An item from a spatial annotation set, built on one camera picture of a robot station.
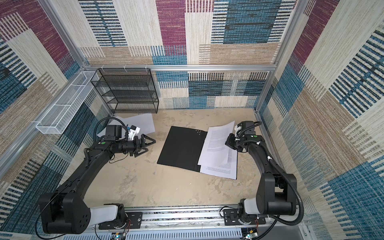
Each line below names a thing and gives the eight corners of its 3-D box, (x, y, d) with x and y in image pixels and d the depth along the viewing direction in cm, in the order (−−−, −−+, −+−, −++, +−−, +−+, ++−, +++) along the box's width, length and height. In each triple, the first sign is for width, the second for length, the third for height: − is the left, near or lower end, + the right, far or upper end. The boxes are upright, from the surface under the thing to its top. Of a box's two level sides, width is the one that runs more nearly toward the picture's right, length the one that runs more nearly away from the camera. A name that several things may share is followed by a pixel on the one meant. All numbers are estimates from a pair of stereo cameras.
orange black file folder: (158, 163, 94) (158, 161, 93) (172, 127, 113) (172, 125, 111) (199, 171, 91) (199, 170, 89) (207, 133, 109) (207, 131, 107)
